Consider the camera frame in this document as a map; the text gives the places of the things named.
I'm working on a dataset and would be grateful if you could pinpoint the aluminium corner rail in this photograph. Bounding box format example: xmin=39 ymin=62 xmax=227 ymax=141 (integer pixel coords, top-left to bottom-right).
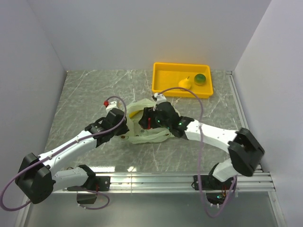
xmin=226 ymin=71 xmax=265 ymax=176

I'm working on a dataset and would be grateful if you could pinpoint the yellow banana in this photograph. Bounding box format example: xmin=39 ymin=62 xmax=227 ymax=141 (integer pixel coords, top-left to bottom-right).
xmin=129 ymin=110 xmax=141 ymax=118

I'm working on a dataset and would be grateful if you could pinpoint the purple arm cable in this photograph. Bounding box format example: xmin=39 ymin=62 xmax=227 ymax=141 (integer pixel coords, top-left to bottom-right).
xmin=155 ymin=87 xmax=238 ymax=218
xmin=0 ymin=96 xmax=126 ymax=211

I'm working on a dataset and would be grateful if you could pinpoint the yellow pear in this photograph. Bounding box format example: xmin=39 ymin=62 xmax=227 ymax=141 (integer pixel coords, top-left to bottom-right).
xmin=178 ymin=77 xmax=191 ymax=90

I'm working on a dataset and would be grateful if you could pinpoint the light green plastic bag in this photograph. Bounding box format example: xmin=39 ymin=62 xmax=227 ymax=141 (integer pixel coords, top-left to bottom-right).
xmin=120 ymin=99 xmax=174 ymax=144

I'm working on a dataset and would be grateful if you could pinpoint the yellow plastic tray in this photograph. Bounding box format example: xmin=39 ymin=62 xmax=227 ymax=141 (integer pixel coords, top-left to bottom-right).
xmin=151 ymin=62 xmax=214 ymax=99

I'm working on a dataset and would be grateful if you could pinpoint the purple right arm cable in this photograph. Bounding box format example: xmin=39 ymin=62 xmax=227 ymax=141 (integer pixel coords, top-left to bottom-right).
xmin=155 ymin=87 xmax=238 ymax=218

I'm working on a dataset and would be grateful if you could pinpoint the green round fruit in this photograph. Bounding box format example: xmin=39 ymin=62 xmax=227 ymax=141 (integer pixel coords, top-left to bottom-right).
xmin=194 ymin=73 xmax=206 ymax=86

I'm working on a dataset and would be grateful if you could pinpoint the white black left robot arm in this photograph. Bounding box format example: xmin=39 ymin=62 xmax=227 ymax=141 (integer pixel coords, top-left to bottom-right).
xmin=15 ymin=108 xmax=129 ymax=204

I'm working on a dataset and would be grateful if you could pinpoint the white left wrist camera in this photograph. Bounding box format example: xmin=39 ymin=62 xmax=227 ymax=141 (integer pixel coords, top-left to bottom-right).
xmin=104 ymin=101 xmax=118 ymax=113

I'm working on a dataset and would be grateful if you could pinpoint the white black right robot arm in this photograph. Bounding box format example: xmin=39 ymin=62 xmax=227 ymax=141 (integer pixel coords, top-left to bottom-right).
xmin=139 ymin=102 xmax=265 ymax=190

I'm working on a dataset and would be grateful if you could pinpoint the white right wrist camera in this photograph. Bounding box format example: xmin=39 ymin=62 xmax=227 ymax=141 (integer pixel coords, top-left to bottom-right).
xmin=152 ymin=93 xmax=167 ymax=105

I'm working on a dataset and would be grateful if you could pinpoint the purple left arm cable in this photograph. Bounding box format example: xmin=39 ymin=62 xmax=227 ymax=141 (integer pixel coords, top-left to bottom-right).
xmin=0 ymin=96 xmax=126 ymax=211

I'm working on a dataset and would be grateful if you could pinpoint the aluminium front mounting rail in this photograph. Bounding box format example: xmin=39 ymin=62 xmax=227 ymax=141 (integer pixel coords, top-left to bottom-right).
xmin=14 ymin=172 xmax=276 ymax=227

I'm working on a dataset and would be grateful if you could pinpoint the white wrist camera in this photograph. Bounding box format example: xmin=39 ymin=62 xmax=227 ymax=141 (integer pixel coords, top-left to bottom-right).
xmin=152 ymin=93 xmax=167 ymax=105
xmin=104 ymin=101 xmax=118 ymax=113

